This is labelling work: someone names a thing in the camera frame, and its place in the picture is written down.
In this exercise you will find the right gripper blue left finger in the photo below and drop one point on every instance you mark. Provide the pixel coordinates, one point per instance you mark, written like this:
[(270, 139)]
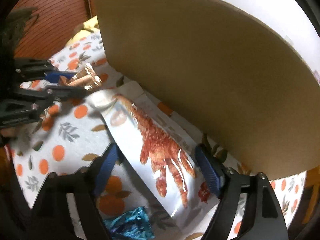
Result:
[(108, 162)]

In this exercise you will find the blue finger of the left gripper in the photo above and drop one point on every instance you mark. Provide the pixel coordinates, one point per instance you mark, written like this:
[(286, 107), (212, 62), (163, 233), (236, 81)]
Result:
[(55, 92), (57, 76)]

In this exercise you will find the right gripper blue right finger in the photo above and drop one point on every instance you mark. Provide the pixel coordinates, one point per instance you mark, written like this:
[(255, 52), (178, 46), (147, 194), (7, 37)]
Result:
[(211, 168)]

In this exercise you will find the gold foil snack packet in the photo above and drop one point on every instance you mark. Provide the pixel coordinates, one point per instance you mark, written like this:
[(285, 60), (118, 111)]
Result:
[(85, 78)]

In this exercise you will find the white chicken feet snack pack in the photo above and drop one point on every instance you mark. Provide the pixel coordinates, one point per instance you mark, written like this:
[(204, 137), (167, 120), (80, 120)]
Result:
[(158, 150)]

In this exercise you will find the blue foil candy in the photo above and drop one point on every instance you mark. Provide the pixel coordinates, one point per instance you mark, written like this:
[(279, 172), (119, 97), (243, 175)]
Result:
[(133, 224)]

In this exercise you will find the orange print tablecloth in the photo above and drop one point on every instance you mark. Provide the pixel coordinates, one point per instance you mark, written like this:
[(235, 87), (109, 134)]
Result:
[(72, 134)]

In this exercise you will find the yellow plush toy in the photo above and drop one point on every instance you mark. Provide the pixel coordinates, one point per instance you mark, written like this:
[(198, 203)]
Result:
[(84, 29)]

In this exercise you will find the wooden louvered wardrobe door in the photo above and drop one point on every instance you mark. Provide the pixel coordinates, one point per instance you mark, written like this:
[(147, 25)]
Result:
[(54, 23)]

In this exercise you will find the brown cardboard box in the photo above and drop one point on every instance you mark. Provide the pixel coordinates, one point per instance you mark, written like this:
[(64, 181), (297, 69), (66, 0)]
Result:
[(223, 70)]

